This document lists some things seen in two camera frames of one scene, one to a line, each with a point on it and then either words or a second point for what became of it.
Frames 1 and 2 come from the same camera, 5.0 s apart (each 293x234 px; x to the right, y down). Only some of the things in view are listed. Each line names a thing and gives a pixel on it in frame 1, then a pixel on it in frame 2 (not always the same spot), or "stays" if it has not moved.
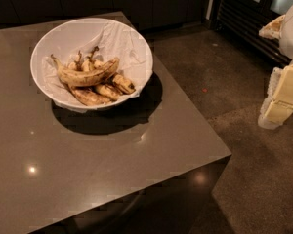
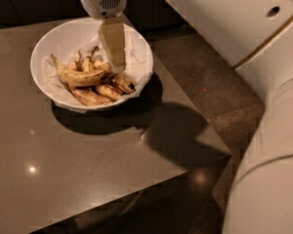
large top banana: [87, 79] stays
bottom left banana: [89, 98] stays
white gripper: [292, 33] → [101, 2]
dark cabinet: [152, 6] stays
